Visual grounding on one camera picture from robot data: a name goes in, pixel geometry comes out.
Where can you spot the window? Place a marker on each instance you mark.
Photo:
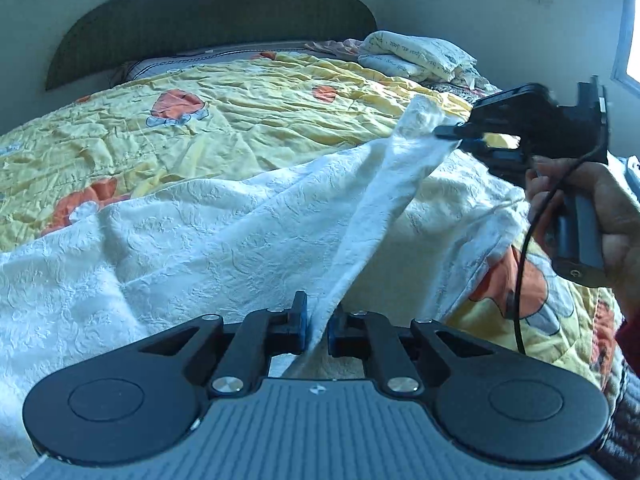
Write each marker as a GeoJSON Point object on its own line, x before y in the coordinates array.
{"type": "Point", "coordinates": [631, 35]}

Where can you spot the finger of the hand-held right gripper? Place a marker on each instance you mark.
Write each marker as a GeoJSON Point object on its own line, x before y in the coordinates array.
{"type": "Point", "coordinates": [510, 110]}
{"type": "Point", "coordinates": [505, 160]}

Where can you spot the dark knitted blanket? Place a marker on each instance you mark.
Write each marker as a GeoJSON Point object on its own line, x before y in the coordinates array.
{"type": "Point", "coordinates": [627, 425]}

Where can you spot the dark scalloped headboard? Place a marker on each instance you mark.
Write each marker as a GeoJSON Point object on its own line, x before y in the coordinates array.
{"type": "Point", "coordinates": [200, 10]}

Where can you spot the light patterned pillow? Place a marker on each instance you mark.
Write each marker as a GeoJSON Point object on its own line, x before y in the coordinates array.
{"type": "Point", "coordinates": [200, 57]}

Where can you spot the white textured blanket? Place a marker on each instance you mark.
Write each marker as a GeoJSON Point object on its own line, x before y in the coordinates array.
{"type": "Point", "coordinates": [200, 240]}

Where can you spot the folded pale yellow pillows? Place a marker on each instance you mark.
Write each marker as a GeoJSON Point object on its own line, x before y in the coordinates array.
{"type": "Point", "coordinates": [415, 55]}

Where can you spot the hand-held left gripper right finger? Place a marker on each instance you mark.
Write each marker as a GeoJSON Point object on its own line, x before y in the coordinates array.
{"type": "Point", "coordinates": [334, 334]}

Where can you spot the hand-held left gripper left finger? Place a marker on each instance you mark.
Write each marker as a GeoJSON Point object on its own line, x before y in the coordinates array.
{"type": "Point", "coordinates": [300, 327]}

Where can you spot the pink crumpled cloth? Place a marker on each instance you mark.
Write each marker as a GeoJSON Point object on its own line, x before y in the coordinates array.
{"type": "Point", "coordinates": [335, 46]}

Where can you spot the person's right hand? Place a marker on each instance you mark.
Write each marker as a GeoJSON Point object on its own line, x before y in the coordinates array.
{"type": "Point", "coordinates": [620, 230]}

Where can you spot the dark patterned cloth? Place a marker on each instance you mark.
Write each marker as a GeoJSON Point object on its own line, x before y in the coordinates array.
{"type": "Point", "coordinates": [465, 87]}

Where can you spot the yellow printed quilt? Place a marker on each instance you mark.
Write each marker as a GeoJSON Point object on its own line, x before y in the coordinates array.
{"type": "Point", "coordinates": [250, 110]}

